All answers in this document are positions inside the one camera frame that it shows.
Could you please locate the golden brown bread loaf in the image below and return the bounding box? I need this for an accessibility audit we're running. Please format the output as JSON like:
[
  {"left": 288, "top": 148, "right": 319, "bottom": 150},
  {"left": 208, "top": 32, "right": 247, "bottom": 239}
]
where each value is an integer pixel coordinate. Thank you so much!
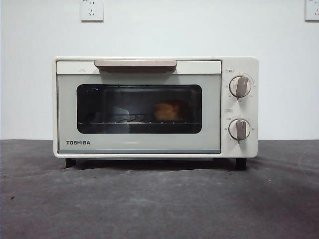
[{"left": 152, "top": 99, "right": 192, "bottom": 121}]

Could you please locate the oven door with brown handle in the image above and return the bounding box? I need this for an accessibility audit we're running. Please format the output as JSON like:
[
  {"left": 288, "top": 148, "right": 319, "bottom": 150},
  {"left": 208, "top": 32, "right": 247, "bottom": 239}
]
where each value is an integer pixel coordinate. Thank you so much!
[{"left": 56, "top": 59, "right": 222, "bottom": 154}]

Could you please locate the cream white toaster oven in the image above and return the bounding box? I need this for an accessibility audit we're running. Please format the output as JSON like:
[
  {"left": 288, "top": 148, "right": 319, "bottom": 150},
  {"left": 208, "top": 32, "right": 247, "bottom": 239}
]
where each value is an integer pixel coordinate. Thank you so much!
[{"left": 52, "top": 56, "right": 259, "bottom": 171}]

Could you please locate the timer knob with brown grip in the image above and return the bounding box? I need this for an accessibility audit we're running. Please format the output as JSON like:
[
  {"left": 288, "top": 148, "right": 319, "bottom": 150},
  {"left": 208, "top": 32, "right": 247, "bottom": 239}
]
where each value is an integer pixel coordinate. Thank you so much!
[{"left": 228, "top": 119, "right": 251, "bottom": 140}]

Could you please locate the temperature knob with brown grip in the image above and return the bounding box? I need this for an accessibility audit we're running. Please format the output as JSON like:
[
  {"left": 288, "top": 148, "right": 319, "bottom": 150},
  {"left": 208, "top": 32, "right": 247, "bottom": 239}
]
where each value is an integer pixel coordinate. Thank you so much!
[{"left": 229, "top": 76, "right": 252, "bottom": 98}]

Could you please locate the metal wire oven rack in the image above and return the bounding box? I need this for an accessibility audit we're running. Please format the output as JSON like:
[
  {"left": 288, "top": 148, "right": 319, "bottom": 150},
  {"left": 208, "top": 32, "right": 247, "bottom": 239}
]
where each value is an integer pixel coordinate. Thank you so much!
[{"left": 84, "top": 113, "right": 192, "bottom": 125}]

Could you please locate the white wall socket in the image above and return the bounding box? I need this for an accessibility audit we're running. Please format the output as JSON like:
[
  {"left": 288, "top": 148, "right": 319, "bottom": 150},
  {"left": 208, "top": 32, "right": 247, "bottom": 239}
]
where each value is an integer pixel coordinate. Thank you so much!
[
  {"left": 80, "top": 0, "right": 104, "bottom": 22},
  {"left": 304, "top": 0, "right": 319, "bottom": 22}
]

